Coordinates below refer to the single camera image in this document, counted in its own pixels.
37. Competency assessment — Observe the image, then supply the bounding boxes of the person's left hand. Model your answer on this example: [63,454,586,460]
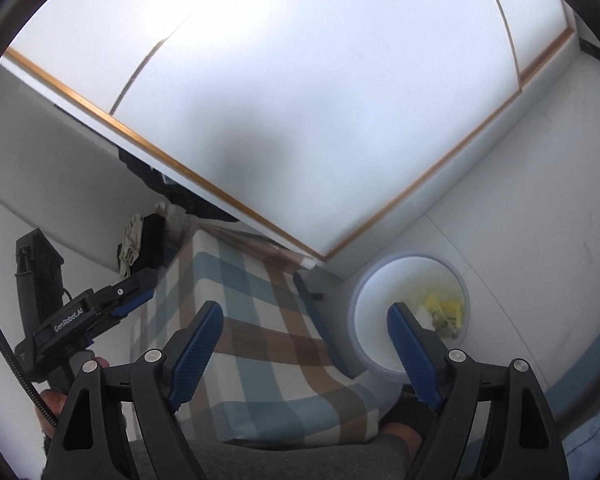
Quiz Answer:
[35,388,70,438]

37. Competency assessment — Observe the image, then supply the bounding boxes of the plaid cushion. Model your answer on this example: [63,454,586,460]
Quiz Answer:
[130,227,381,446]

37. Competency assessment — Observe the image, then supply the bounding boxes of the white round trash bin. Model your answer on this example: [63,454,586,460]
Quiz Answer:
[347,251,470,374]

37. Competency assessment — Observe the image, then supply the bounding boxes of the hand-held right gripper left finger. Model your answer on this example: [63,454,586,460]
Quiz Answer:
[42,300,226,480]

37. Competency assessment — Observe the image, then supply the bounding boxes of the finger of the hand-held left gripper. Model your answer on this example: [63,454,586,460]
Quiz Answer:
[87,267,159,322]
[86,294,152,344]

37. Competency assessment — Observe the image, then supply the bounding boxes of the yellow snack wrapper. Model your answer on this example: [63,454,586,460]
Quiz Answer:
[422,294,465,334]

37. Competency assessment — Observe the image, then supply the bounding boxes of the black braided cable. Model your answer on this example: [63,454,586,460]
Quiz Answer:
[0,299,59,429]

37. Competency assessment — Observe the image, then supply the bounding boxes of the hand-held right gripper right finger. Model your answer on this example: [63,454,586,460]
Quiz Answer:
[386,302,568,480]

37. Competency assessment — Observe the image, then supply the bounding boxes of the white table with wooden edge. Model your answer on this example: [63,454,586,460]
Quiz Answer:
[5,0,578,263]

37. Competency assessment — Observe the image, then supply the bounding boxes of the crumpled white paper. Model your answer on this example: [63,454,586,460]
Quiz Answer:
[415,306,438,332]

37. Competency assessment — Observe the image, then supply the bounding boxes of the person's grey trouser leg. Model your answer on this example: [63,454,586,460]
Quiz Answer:
[125,432,416,480]

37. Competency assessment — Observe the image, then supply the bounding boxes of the dark clothes pile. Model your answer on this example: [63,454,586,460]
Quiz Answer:
[116,201,191,279]

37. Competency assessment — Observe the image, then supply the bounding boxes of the person's foot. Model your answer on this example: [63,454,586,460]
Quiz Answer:
[380,420,424,455]

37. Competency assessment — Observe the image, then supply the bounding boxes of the black cloth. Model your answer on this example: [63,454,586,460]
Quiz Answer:
[134,213,167,272]

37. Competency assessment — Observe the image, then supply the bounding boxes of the black slipper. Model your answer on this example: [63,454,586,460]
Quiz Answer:
[380,385,434,441]

